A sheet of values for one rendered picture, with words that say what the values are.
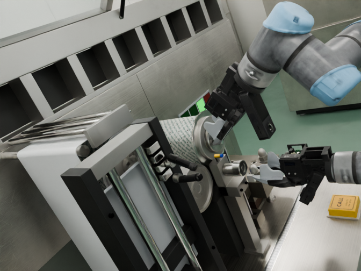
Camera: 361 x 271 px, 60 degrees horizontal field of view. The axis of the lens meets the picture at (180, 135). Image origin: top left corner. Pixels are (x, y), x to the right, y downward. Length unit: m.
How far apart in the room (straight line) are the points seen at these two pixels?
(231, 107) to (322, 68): 0.21
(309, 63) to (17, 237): 0.75
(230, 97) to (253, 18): 4.95
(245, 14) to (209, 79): 4.27
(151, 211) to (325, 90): 0.35
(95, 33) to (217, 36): 0.69
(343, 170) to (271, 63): 0.31
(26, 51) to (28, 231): 0.46
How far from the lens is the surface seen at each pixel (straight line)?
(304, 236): 0.97
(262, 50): 0.60
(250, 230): 0.92
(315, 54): 0.58
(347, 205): 1.01
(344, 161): 0.79
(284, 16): 0.58
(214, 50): 1.52
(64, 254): 0.95
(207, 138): 0.79
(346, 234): 0.96
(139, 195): 0.51
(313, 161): 0.81
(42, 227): 0.91
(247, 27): 5.70
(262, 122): 0.68
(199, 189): 0.79
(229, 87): 0.68
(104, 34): 1.07
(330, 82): 0.57
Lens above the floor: 1.57
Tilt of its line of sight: 20 degrees down
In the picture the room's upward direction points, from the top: 24 degrees counter-clockwise
